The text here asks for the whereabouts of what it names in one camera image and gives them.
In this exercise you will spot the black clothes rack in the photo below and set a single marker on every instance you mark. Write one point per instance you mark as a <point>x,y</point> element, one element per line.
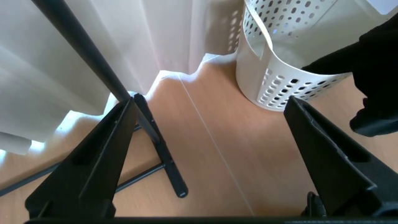
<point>77,40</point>

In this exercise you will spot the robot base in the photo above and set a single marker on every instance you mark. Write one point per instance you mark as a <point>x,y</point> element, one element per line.
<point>314,205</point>

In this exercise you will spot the black garment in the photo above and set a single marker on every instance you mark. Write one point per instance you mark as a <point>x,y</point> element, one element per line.
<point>379,77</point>

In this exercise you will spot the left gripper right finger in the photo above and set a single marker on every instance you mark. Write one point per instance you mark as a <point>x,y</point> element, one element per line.
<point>342,183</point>

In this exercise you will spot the white laundry basket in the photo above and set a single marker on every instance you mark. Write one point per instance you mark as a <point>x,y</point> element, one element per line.
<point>258,62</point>

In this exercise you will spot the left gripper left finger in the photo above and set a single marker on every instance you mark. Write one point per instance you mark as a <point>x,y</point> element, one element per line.
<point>99,183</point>

